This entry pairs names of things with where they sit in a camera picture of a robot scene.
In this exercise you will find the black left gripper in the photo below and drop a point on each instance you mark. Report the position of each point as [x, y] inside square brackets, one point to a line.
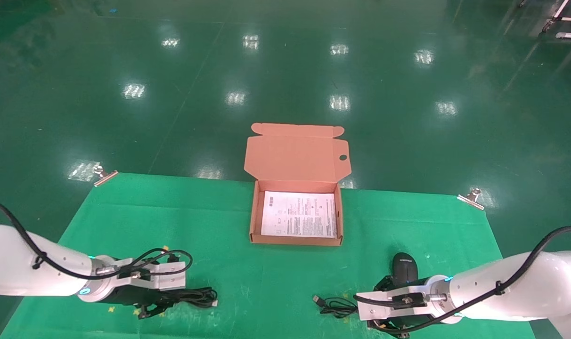
[130, 296]

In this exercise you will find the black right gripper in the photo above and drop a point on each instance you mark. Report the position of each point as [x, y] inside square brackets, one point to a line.
[410, 325]

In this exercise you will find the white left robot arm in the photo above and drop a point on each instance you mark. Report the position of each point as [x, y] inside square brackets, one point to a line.
[26, 268]

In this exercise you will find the orange cardboard box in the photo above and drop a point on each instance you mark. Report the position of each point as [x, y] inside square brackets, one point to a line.
[295, 160]

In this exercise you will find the white printed instruction sheet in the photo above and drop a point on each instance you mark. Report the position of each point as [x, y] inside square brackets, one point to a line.
[298, 214]

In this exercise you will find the metal binder clip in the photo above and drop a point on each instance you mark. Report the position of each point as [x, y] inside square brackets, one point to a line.
[471, 197]
[104, 176]

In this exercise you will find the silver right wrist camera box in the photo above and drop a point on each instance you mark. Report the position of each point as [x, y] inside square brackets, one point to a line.
[384, 306]

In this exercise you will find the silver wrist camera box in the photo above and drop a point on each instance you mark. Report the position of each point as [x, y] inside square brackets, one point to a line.
[165, 280]
[384, 306]

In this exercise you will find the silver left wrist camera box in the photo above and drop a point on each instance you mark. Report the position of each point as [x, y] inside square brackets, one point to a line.
[165, 280]

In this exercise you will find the white metal frame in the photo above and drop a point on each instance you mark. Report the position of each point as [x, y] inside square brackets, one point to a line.
[566, 21]

